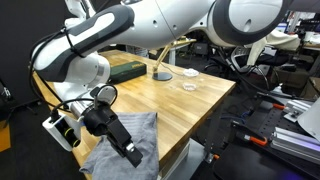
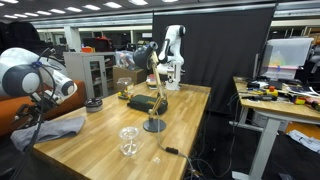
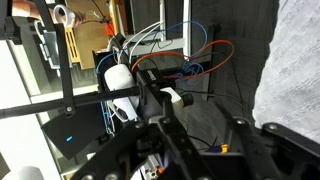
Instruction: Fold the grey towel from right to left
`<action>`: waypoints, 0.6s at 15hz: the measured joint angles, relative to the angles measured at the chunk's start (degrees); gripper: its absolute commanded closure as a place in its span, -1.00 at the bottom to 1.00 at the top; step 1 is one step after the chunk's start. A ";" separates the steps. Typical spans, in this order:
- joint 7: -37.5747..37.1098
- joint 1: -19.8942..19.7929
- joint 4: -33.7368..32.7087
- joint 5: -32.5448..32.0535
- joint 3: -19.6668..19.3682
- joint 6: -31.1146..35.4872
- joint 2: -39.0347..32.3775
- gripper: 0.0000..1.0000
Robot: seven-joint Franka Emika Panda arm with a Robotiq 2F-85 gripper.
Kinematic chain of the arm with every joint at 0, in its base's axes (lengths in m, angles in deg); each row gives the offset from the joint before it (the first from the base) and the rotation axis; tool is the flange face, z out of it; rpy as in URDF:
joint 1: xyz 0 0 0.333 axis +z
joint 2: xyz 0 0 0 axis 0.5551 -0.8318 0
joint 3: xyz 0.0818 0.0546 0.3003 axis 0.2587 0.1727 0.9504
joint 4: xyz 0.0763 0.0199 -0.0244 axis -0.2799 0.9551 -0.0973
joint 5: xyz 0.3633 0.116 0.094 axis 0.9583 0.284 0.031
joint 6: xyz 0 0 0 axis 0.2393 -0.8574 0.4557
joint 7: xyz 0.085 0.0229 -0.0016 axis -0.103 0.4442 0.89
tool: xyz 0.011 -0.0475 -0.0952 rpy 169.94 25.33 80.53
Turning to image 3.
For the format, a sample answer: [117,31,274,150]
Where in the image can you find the grey ribbed towel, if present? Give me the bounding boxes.
[252,0,320,144]

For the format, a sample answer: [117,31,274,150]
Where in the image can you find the light wooden board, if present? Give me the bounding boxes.
[64,0,118,70]

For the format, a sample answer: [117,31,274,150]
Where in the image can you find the person's hand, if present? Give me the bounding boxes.
[48,7,83,28]

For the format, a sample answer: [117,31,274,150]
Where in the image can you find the aluminium extrusion bars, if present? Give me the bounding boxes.
[139,154,167,180]

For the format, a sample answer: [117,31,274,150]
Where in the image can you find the orange cable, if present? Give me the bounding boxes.
[130,39,235,80]

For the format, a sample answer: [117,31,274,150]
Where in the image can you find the white cables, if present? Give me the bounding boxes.
[117,20,166,65]

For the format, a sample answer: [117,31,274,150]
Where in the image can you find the long blue cable loop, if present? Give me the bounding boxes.
[95,20,209,88]

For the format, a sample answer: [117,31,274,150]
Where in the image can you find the black panel with blue light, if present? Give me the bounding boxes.
[40,105,108,161]

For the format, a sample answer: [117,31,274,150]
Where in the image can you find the black tripod bar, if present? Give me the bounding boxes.
[0,85,141,120]

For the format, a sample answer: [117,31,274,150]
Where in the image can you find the white ring controller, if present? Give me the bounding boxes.
[52,4,77,27]

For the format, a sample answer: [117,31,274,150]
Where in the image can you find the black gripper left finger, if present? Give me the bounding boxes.
[71,94,214,180]

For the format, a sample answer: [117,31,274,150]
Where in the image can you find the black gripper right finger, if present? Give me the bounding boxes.
[213,99,320,180]

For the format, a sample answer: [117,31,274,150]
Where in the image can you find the yellow and blue connector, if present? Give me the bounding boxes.
[204,143,230,155]

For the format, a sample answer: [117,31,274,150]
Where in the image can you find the white rounded device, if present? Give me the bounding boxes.
[103,64,140,122]

